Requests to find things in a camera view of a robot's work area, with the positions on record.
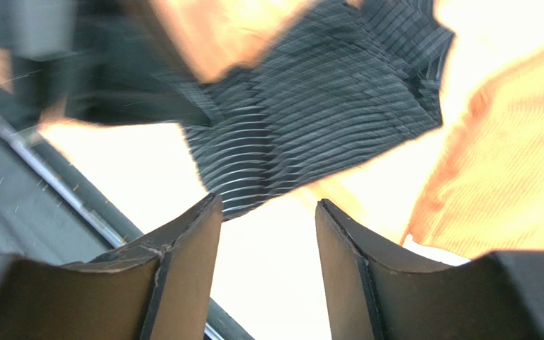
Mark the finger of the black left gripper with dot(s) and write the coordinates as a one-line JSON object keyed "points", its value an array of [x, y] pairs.
{"points": [[109, 62]]}

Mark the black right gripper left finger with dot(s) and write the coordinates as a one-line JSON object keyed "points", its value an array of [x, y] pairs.
{"points": [[156, 287]]}

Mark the orange ribbed underwear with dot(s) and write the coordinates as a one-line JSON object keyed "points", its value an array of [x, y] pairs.
{"points": [[486, 191]]}

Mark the black striped underwear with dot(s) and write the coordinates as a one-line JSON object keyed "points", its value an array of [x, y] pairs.
{"points": [[342, 86]]}

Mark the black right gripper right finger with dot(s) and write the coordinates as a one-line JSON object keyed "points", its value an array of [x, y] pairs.
{"points": [[376, 289]]}

